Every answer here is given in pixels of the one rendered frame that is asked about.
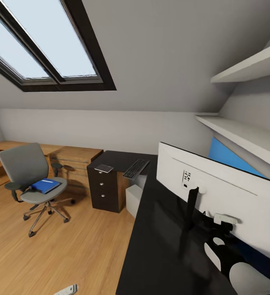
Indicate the keyboard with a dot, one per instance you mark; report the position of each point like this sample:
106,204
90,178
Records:
134,171

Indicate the notebook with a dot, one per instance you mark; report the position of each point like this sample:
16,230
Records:
104,168

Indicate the swivel chair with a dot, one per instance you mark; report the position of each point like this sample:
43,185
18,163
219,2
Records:
26,165

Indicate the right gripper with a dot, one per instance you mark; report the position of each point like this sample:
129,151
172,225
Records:
225,227

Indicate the folder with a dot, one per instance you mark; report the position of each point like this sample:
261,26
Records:
44,185

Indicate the monitor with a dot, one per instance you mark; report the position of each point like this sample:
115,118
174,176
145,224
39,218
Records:
214,187

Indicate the room divider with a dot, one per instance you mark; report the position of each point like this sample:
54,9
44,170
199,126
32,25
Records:
221,153

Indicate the desktop computer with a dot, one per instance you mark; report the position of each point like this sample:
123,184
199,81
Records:
133,198

